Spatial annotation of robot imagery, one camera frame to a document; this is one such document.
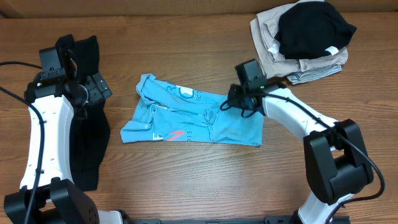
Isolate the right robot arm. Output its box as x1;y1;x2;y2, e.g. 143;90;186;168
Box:
221;60;374;223

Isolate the light blue t-shirt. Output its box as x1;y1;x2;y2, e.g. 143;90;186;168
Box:
121;73;264;146

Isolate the folded grey striped shirt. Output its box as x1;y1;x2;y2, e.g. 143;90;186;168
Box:
286;65;342;85

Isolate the black garment on left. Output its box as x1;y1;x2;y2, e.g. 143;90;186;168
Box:
55;34;110;192

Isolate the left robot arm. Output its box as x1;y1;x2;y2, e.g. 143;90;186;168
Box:
4;45;130;223

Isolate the folded black shirt on stack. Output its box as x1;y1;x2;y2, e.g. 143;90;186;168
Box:
275;1;356;59

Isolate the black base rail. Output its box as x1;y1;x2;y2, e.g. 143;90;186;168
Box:
129;215;301;224

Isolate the folded beige shirt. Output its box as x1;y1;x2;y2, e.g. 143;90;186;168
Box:
250;3;348;78

